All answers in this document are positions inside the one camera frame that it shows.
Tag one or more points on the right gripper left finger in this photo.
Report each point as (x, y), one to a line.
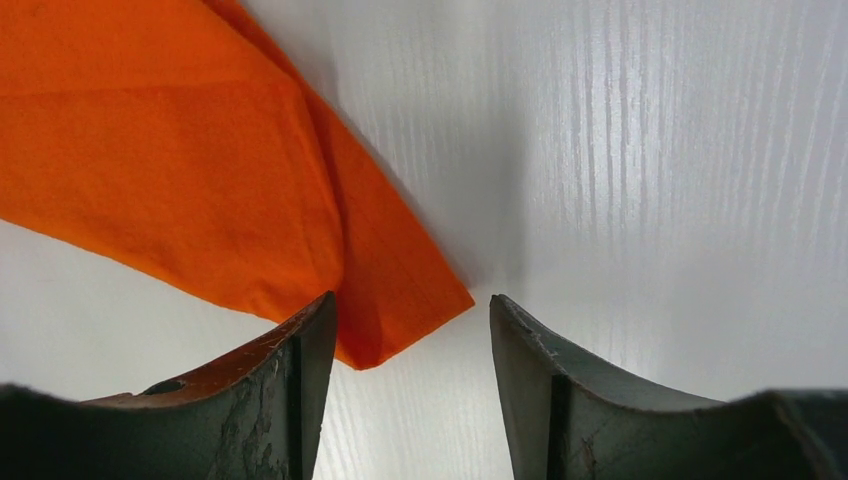
(253, 413)

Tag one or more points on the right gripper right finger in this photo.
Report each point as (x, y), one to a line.
(570, 414)

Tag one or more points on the orange t-shirt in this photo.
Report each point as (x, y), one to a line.
(176, 138)

